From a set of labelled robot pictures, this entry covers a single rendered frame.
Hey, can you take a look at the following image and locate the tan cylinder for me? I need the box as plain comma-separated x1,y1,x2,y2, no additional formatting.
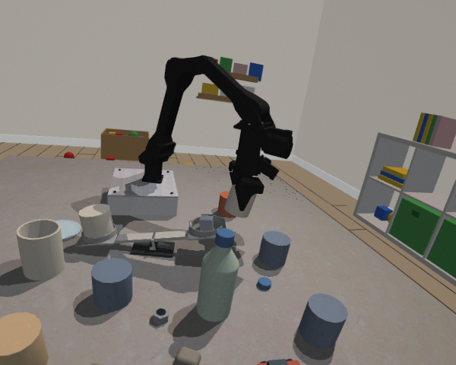
0,312,49,365

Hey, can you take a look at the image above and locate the reddish-brown cylinder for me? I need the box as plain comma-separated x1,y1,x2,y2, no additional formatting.
217,192,236,218

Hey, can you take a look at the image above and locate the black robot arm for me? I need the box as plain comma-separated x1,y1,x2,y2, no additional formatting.
138,56,293,183

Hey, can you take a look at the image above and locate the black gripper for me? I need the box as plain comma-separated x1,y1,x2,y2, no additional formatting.
229,148,264,211

